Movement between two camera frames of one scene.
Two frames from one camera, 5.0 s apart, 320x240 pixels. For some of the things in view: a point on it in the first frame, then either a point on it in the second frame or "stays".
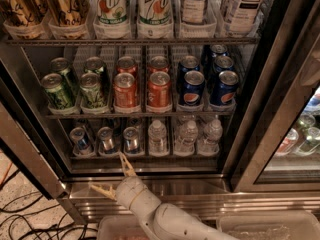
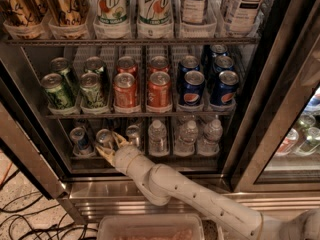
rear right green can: x=97 y=65 stays
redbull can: x=106 y=144 stays
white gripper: x=128 y=191 -> x=122 y=156
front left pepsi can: x=192 y=89 stays
